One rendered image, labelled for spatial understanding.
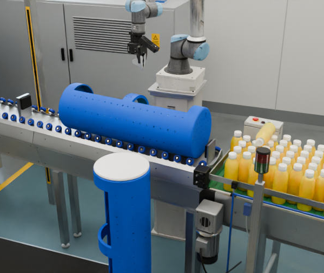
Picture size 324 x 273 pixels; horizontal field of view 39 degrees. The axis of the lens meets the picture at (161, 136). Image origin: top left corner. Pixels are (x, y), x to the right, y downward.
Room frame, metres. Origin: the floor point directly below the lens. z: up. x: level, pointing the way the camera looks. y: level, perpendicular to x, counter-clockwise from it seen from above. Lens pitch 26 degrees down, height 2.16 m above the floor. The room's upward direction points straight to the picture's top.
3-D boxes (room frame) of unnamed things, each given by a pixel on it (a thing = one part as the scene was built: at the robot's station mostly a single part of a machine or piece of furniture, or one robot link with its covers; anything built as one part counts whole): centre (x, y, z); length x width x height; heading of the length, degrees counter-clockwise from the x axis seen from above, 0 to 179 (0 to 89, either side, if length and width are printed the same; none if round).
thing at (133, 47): (2.45, 0.13, 1.54); 0.09 x 0.08 x 0.12; 62
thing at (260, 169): (1.75, -0.43, 1.18); 0.06 x 0.06 x 0.05
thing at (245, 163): (2.02, -0.42, 0.99); 0.07 x 0.07 x 0.19
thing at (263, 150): (1.75, -0.43, 1.18); 0.06 x 0.06 x 0.16
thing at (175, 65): (2.90, -0.11, 1.30); 0.15 x 0.15 x 0.10
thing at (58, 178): (2.68, 0.70, 0.31); 0.06 x 0.06 x 0.63; 62
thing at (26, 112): (2.87, 0.91, 1.00); 0.10 x 0.04 x 0.15; 152
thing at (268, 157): (1.75, -0.43, 1.23); 0.06 x 0.06 x 0.04
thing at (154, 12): (2.54, 0.06, 1.70); 0.11 x 0.11 x 0.08; 46
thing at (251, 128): (2.41, -0.58, 1.05); 0.20 x 0.10 x 0.10; 62
